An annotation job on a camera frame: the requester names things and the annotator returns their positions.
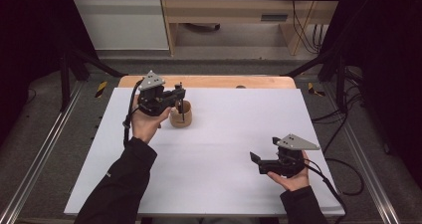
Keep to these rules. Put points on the aluminium floor rail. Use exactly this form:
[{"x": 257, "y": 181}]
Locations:
[
  {"x": 40, "y": 151},
  {"x": 368, "y": 171}
]

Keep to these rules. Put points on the grey desk label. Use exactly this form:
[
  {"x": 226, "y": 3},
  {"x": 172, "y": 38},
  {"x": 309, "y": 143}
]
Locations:
[{"x": 274, "y": 18}]

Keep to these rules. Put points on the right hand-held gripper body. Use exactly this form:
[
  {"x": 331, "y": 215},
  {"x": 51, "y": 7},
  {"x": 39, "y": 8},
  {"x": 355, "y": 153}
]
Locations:
[{"x": 288, "y": 164}]

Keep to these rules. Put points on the white table sheet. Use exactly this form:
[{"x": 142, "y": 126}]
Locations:
[{"x": 232, "y": 111}]

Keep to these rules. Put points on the person's left hand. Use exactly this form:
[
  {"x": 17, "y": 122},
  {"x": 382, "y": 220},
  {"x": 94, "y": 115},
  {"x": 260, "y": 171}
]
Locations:
[{"x": 146, "y": 124}]

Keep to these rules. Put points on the person's right hand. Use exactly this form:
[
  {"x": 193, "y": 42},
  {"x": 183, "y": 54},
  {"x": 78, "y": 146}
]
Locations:
[{"x": 295, "y": 183}]

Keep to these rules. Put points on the white cabinet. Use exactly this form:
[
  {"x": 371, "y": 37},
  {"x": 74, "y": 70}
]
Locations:
[{"x": 122, "y": 25}]

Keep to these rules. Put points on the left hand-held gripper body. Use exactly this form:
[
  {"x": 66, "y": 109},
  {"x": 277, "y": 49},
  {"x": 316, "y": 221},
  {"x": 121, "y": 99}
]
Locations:
[{"x": 152, "y": 99}]

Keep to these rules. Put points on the thin black brush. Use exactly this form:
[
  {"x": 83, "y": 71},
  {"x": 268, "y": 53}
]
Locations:
[{"x": 183, "y": 112}]

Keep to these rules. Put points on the dark curtain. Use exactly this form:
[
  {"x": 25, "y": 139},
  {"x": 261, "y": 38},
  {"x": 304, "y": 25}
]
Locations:
[
  {"x": 391, "y": 68},
  {"x": 30, "y": 51}
]

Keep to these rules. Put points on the light wooden desk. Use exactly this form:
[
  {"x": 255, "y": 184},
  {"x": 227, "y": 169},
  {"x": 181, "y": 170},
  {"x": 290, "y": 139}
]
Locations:
[{"x": 225, "y": 10}]

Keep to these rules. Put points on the brown cup with animal figure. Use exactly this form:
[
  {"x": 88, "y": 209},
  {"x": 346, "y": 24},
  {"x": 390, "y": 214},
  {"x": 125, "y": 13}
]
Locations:
[{"x": 186, "y": 118}]

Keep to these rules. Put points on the black metal stand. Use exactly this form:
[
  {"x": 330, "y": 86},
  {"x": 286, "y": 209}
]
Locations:
[
  {"x": 64, "y": 84},
  {"x": 340, "y": 84}
]

